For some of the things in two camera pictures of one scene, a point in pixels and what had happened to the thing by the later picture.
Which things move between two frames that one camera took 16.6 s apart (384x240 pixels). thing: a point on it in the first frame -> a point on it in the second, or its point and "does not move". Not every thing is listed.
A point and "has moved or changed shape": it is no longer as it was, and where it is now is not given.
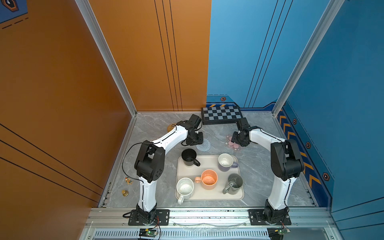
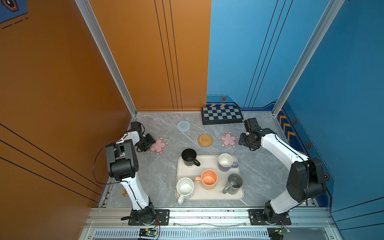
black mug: [189, 156] does not move
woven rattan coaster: [170, 127] -> [205, 140]
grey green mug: [235, 183] does not move
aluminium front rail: [300, 217] does not move
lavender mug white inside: [226, 162] does not move
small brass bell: [125, 193] does not move
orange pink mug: [208, 179] does not move
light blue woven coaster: [205, 146] has moved or changed shape
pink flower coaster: [235, 147] has moved or changed shape
